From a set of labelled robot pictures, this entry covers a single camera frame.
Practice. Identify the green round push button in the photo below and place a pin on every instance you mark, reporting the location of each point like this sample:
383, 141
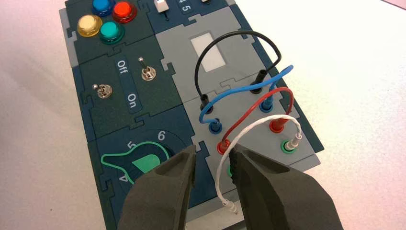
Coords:
111, 30

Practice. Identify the silver toggle switch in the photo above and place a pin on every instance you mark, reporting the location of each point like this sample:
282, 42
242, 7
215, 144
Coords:
147, 73
103, 91

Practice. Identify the green banana socket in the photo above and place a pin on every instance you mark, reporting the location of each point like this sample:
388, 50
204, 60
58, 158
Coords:
283, 147
228, 171

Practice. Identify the blue round push button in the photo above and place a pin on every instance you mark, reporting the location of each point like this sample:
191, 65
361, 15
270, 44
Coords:
103, 4

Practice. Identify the grey and teal control box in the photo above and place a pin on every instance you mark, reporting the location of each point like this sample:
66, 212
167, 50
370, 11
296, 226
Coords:
111, 117

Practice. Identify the red round push button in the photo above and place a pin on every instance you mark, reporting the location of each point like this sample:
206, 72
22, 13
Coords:
123, 9

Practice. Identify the yellow round push button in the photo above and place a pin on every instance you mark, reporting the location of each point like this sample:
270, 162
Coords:
88, 24

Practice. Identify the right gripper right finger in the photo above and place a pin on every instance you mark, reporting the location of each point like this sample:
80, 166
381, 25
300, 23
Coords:
279, 200

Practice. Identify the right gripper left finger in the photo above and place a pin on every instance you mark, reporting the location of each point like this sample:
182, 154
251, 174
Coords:
158, 200

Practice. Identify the white rectangular display window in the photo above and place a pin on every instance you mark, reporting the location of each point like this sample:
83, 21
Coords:
207, 52

